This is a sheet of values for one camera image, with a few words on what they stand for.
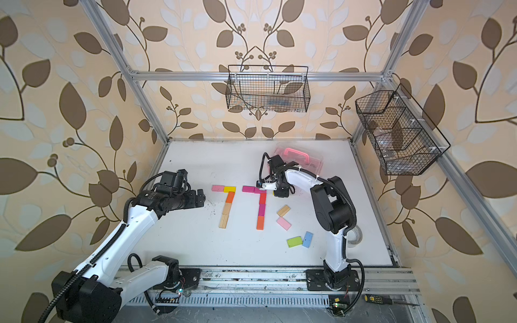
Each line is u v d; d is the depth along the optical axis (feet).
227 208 3.06
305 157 3.08
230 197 3.15
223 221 2.91
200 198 2.47
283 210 3.00
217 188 3.25
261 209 3.00
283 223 2.92
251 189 3.26
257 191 3.21
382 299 2.25
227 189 3.18
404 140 2.42
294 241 2.72
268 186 2.86
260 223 2.89
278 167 2.48
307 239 2.73
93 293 1.22
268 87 3.15
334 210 1.70
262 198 3.10
